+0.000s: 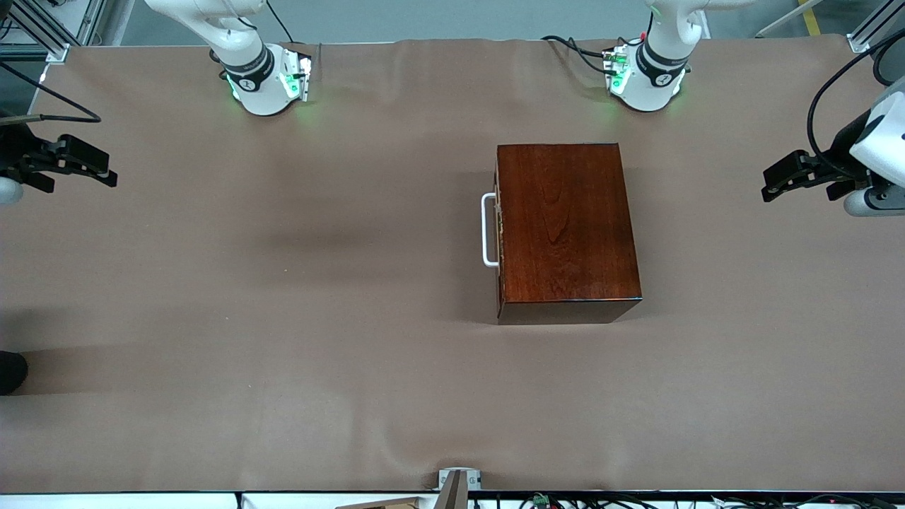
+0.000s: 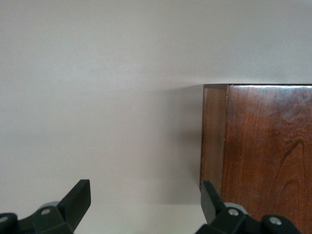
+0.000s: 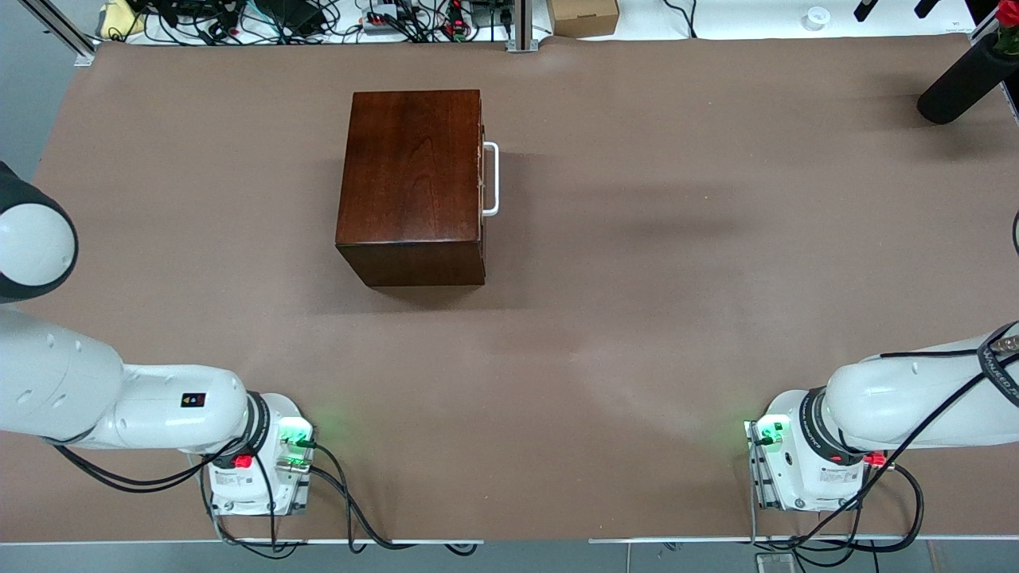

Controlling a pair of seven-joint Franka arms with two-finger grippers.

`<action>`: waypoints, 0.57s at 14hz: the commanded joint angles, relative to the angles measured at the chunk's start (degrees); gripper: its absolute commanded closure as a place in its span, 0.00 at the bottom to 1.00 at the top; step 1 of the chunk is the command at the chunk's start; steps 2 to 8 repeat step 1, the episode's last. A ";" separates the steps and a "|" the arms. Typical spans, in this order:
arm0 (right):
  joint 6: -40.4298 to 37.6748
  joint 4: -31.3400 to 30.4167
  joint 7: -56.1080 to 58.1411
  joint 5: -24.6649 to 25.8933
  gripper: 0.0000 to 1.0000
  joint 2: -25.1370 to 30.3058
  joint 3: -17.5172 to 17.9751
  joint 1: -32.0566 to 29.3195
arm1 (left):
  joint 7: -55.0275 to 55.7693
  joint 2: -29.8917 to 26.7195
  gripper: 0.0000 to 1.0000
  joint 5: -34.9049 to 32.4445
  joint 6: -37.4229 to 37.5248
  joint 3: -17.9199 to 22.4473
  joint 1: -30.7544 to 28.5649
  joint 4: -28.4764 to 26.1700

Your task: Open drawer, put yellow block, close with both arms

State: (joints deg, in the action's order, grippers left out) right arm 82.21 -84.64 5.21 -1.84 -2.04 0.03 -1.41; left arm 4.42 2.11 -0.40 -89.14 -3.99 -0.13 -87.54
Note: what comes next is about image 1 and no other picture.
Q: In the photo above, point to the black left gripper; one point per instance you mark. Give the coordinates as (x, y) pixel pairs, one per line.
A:
(841, 146)

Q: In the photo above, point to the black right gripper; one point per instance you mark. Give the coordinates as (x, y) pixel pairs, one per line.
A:
(13, 153)

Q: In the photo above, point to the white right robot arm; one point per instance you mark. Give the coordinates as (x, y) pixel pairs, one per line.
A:
(265, 95)

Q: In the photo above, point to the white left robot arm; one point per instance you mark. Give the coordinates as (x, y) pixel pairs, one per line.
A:
(650, 88)

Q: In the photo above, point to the yellow floor tape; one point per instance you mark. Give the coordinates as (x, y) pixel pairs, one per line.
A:
(812, 18)

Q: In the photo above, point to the black round object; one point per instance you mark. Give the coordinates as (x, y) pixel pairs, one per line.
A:
(10, 373)

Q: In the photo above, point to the dark wooden cabinet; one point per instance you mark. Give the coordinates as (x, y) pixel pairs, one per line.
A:
(565, 226)

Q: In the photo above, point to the aluminium frame profile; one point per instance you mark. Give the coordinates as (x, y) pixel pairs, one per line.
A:
(53, 51)
(859, 44)

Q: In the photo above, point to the small metal bracket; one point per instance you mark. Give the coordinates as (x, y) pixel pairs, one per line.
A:
(459, 475)

